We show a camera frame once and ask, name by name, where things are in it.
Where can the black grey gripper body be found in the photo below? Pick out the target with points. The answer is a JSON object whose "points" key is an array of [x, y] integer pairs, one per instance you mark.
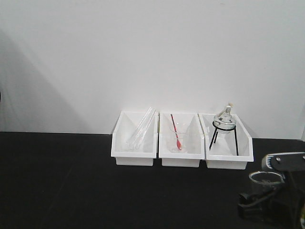
{"points": [[286, 164]]}

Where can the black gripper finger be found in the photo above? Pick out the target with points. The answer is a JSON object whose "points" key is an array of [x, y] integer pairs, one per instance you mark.
{"points": [[267, 205]]}

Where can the clear glass beaker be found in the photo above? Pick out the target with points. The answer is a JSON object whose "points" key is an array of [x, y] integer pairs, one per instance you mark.
{"points": [[265, 184]]}

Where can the right white storage bin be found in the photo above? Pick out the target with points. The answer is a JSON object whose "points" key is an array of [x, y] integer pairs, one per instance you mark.
{"points": [[222, 155]]}

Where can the white storage bin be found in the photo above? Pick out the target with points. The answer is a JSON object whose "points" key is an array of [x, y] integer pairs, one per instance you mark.
{"points": [[222, 155], [195, 141], [126, 125]]}

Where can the black metal tripod stand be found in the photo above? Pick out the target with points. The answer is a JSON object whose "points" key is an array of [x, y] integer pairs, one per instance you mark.
{"points": [[215, 137]]}

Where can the glass alcohol lamp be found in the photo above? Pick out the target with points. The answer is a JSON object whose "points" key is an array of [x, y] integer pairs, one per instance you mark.
{"points": [[224, 122]]}

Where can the middle white storage bin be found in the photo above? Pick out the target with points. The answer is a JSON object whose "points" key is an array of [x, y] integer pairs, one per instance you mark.
{"points": [[195, 141]]}

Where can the red striped brush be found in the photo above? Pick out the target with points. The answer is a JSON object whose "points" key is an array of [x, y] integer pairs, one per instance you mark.
{"points": [[178, 143]]}

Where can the clear glass test tubes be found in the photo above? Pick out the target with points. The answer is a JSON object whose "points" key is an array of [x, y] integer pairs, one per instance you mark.
{"points": [[137, 138]]}

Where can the left white storage bin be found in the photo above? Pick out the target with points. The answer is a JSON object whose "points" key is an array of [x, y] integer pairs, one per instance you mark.
{"points": [[126, 125]]}

